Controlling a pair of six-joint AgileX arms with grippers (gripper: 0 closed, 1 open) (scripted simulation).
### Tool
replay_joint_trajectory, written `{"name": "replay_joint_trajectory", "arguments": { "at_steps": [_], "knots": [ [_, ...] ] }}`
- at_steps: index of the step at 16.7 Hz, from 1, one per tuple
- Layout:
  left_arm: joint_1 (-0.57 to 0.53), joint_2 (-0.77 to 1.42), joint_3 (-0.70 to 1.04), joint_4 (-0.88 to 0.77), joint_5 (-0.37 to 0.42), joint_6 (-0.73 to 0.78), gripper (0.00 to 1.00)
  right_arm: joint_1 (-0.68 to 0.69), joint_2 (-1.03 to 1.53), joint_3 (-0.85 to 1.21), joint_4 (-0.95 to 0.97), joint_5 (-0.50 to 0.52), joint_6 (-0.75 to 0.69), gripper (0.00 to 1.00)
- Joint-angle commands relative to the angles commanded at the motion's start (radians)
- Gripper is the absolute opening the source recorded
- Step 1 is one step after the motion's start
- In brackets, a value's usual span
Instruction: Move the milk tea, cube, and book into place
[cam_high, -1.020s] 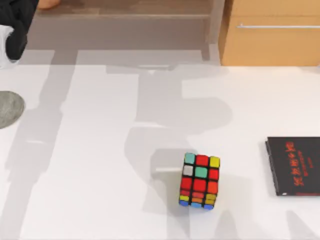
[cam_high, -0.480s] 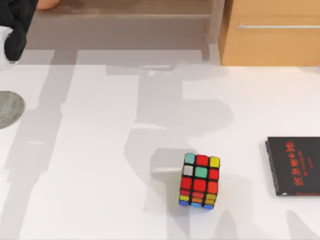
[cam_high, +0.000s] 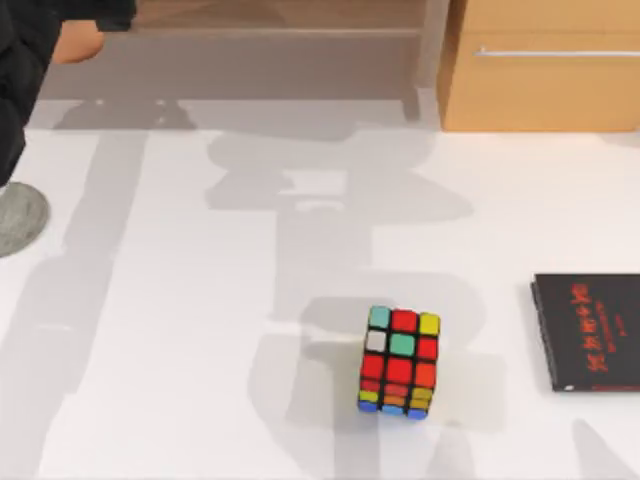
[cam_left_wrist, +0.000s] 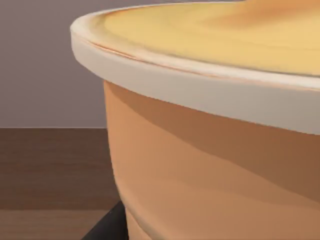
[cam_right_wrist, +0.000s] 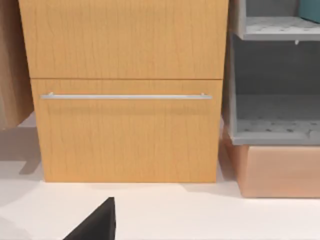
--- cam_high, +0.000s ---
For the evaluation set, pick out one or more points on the multicoloured puzzle cube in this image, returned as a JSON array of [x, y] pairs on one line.
[[398, 362]]

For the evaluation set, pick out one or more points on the pale wooden cupboard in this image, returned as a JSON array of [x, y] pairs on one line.
[[452, 90]]

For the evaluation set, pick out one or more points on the wooden open shelf cabinet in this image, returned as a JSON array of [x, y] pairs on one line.
[[260, 20]]

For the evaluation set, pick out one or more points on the pale wooden drawer front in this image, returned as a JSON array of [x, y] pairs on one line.
[[550, 95], [550, 15]]

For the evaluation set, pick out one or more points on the black book with red lettering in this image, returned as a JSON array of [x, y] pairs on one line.
[[595, 335]]

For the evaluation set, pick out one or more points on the grey round coaster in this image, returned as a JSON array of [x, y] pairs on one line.
[[20, 220]]

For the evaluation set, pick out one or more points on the orange-brown bread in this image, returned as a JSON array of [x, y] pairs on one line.
[[80, 45]]

